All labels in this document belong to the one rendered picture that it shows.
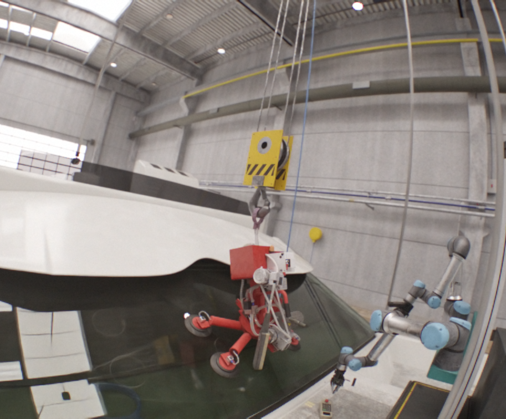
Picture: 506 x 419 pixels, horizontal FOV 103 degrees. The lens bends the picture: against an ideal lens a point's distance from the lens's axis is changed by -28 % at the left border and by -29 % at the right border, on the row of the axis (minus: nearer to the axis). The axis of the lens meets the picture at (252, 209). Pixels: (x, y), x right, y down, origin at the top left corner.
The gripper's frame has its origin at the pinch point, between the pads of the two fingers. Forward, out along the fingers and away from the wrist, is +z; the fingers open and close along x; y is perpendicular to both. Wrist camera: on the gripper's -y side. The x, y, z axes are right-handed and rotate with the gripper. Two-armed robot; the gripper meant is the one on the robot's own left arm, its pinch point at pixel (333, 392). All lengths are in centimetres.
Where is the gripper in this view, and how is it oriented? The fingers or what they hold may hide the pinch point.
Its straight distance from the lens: 211.5
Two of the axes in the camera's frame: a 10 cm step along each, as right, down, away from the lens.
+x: 9.6, 1.6, -2.2
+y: -2.1, -0.7, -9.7
